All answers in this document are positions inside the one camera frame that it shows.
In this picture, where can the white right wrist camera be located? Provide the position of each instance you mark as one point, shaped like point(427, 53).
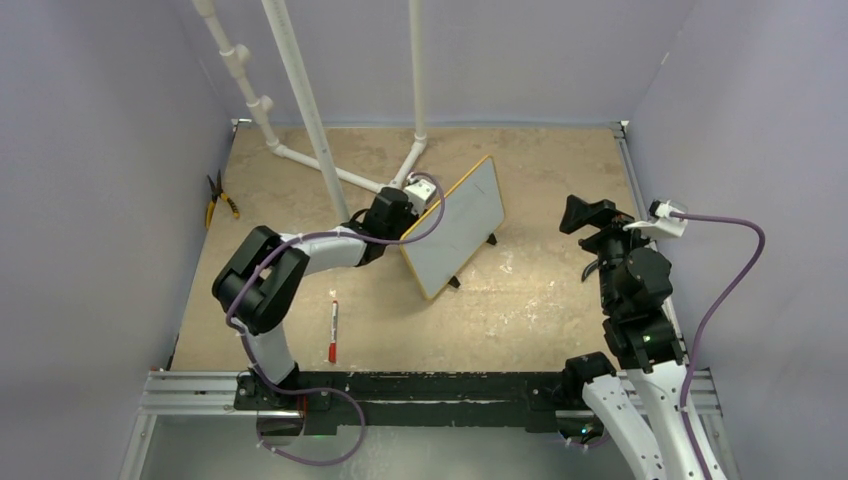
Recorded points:
point(663, 223)

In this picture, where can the yellow-handled pliers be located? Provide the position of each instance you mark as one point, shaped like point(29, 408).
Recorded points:
point(218, 194)

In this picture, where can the red whiteboard marker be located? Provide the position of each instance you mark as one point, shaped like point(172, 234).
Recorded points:
point(332, 349)

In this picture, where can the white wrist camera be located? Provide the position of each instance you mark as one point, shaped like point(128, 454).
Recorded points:
point(663, 223)
point(420, 192)

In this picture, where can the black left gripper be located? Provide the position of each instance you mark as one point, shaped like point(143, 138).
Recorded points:
point(409, 213)

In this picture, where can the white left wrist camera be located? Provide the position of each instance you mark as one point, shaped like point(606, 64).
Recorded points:
point(420, 192)

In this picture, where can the aluminium frame rail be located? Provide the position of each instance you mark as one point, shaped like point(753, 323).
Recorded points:
point(187, 428)

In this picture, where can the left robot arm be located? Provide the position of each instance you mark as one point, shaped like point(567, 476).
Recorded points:
point(258, 285)

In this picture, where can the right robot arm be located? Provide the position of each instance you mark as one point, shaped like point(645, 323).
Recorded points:
point(640, 389)

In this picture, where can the white PVC pipe frame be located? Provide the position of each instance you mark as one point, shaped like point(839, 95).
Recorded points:
point(235, 56)

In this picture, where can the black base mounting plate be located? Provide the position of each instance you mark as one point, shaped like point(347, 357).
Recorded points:
point(326, 400)

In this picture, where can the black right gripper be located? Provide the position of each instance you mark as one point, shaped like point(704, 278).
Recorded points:
point(579, 213)

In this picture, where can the yellow-framed whiteboard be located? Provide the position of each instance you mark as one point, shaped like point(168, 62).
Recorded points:
point(446, 237)

